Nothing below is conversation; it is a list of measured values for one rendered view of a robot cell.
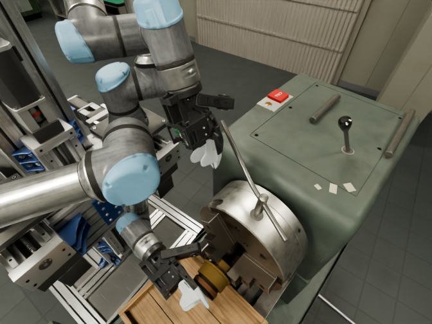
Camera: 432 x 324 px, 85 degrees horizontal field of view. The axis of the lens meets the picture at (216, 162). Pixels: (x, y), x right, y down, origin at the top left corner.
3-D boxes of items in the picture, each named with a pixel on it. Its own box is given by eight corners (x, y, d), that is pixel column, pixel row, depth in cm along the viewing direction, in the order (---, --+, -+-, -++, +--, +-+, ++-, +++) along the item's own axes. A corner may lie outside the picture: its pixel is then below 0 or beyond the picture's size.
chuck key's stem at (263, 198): (260, 222, 62) (270, 199, 53) (252, 224, 61) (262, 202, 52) (256, 214, 63) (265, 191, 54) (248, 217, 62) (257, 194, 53)
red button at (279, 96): (275, 92, 95) (276, 88, 93) (288, 98, 92) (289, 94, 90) (266, 99, 92) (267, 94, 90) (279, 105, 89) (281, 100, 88)
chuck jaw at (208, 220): (233, 231, 72) (215, 200, 69) (243, 234, 68) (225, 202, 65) (207, 258, 67) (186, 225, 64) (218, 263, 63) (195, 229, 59)
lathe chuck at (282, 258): (215, 216, 92) (222, 168, 68) (283, 278, 80) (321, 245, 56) (198, 232, 88) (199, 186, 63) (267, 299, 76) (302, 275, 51)
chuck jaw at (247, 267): (251, 242, 68) (288, 270, 61) (252, 251, 71) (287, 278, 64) (225, 272, 62) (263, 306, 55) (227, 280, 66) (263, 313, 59)
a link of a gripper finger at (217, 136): (207, 152, 56) (197, 119, 51) (213, 148, 57) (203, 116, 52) (222, 157, 53) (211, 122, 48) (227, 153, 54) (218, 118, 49)
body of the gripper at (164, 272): (168, 303, 64) (142, 270, 69) (191, 278, 68) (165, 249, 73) (162, 296, 58) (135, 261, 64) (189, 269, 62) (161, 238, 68)
